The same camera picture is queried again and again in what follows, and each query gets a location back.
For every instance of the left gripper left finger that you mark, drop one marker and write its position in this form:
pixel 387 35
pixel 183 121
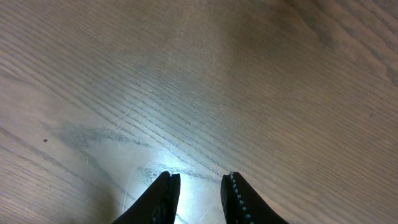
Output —
pixel 157 205

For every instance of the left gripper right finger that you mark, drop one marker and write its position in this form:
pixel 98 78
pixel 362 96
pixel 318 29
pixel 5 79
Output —
pixel 243 205

